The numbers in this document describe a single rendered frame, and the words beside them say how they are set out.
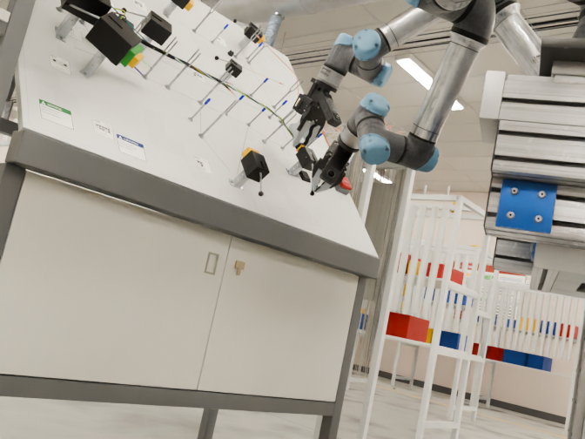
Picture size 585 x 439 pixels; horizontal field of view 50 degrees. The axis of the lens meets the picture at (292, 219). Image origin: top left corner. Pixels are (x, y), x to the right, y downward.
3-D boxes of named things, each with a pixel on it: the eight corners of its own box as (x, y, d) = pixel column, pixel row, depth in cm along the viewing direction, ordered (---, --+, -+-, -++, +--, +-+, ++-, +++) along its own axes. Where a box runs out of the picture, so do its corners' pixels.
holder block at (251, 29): (222, 29, 227) (238, 10, 223) (246, 48, 232) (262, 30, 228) (222, 35, 223) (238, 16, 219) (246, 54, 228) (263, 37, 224)
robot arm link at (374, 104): (368, 106, 160) (365, 85, 166) (347, 136, 168) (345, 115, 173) (394, 116, 163) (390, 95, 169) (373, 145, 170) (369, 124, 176)
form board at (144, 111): (18, 132, 121) (23, 126, 121) (1, -119, 179) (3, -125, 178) (374, 260, 204) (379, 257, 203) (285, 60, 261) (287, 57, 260)
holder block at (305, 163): (302, 168, 190) (311, 159, 188) (295, 154, 192) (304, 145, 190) (310, 171, 193) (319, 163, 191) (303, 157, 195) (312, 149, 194)
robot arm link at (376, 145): (408, 153, 158) (402, 124, 165) (369, 140, 154) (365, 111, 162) (392, 174, 164) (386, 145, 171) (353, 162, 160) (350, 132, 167)
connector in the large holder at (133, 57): (129, 56, 147) (139, 43, 145) (138, 64, 148) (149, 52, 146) (119, 62, 142) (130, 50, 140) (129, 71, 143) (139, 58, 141)
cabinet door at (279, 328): (337, 402, 194) (360, 276, 200) (199, 391, 156) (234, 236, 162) (330, 400, 196) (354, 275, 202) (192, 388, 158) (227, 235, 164)
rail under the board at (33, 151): (377, 279, 201) (380, 260, 202) (15, 161, 119) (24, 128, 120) (363, 277, 205) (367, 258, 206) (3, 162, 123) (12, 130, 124)
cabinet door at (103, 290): (197, 390, 156) (231, 235, 163) (-31, 371, 118) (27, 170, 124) (191, 388, 158) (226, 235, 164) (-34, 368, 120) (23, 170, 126)
